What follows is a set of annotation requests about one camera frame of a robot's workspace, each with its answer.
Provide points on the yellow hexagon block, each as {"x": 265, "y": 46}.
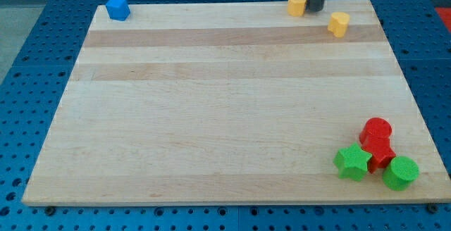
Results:
{"x": 296, "y": 7}

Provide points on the yellow heart block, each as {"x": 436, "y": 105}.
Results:
{"x": 338, "y": 23}

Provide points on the wooden board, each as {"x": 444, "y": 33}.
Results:
{"x": 229, "y": 104}

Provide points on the green star block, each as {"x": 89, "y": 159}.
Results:
{"x": 352, "y": 162}

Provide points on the blue pentagon block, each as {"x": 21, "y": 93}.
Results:
{"x": 118, "y": 9}

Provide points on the red cylinder block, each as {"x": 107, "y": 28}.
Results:
{"x": 375, "y": 127}

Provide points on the red star block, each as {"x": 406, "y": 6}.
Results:
{"x": 381, "y": 151}

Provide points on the green cylinder block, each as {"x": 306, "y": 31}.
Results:
{"x": 400, "y": 173}

